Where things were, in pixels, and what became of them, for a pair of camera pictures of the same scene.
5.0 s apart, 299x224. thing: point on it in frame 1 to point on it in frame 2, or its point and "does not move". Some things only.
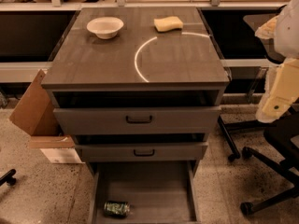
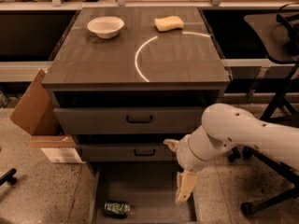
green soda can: (117, 208) does not move
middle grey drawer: (144, 152) does not move
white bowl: (105, 28) does not move
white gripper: (289, 35) to (184, 154)
